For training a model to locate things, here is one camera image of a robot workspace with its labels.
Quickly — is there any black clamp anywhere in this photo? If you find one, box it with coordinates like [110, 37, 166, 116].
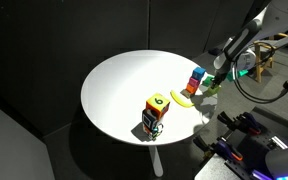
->
[217, 112, 261, 135]

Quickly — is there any yellow banana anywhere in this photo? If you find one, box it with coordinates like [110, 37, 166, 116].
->
[170, 90, 193, 108]

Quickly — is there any yellow block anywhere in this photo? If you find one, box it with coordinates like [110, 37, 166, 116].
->
[206, 86, 221, 97]

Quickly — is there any orange block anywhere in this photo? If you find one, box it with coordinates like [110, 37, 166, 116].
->
[186, 84, 198, 94]

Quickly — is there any black white patterned cube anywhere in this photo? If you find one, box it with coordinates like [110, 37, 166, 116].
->
[142, 110, 159, 133]

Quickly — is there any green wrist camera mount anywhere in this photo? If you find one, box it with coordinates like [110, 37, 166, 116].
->
[226, 70, 248, 82]

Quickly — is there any green block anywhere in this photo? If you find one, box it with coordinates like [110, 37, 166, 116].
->
[202, 76, 214, 87]

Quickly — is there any blue block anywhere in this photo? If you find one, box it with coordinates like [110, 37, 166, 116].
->
[192, 67, 206, 80]

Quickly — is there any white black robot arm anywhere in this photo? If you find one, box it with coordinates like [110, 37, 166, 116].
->
[211, 0, 288, 88]

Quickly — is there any white round table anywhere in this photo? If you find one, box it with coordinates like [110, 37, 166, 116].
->
[81, 50, 217, 177]

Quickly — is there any magenta block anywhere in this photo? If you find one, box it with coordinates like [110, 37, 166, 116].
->
[188, 77, 200, 87]

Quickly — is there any grey block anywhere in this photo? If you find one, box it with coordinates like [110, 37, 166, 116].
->
[182, 89, 194, 98]

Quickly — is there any wooden stool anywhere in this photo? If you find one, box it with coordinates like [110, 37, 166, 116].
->
[253, 33, 286, 83]

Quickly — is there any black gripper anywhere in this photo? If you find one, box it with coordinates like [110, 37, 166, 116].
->
[211, 62, 231, 89]

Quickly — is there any colourful number cube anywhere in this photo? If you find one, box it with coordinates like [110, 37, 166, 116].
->
[146, 93, 170, 119]

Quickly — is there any black cable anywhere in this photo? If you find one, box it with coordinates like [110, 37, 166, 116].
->
[232, 33, 288, 104]

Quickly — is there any small white patterned cube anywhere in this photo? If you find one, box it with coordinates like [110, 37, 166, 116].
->
[148, 124, 163, 141]

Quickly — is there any purple orange clamp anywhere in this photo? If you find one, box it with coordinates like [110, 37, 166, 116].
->
[193, 135, 243, 162]

